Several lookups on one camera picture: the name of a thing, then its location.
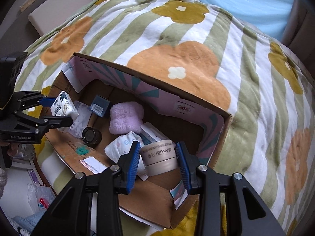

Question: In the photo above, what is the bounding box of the blue white barcode box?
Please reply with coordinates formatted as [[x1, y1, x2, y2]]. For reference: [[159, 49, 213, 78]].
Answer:
[[140, 122, 169, 146]]

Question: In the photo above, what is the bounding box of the brown right curtain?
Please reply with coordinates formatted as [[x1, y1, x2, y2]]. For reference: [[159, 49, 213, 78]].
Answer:
[[281, 0, 314, 67]]

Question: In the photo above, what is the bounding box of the small dark blue box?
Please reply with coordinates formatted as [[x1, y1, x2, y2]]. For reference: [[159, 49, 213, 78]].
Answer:
[[90, 95, 110, 118]]

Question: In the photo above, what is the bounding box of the brown cardboard box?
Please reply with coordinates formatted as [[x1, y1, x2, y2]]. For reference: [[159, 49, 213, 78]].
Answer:
[[50, 54, 232, 229]]

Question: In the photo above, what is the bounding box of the striped floral fleece blanket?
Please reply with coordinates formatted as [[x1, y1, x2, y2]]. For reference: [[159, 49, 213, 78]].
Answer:
[[15, 0, 314, 235]]

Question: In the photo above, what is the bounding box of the black round jar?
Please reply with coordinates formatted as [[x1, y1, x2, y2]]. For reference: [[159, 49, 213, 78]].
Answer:
[[82, 127, 102, 147]]

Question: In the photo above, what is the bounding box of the white patterned sock ball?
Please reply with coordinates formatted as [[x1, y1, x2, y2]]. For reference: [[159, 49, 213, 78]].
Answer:
[[105, 132, 144, 162]]

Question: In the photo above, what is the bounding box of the person's left hand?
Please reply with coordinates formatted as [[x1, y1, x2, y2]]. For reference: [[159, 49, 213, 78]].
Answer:
[[0, 141, 19, 157]]

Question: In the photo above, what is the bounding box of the pink fluffy towel roll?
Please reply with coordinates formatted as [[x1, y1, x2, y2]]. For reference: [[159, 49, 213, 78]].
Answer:
[[109, 102, 144, 135]]

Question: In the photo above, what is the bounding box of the clear plastic floss pick case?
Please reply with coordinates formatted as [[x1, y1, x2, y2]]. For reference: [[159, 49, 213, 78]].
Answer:
[[67, 101, 92, 138]]

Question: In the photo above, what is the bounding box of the beige padded headboard cushion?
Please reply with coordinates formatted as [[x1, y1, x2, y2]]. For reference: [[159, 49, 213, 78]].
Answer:
[[28, 0, 93, 36]]

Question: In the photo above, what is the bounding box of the white floral print box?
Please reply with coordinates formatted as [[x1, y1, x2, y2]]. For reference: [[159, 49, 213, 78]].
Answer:
[[50, 91, 79, 121]]

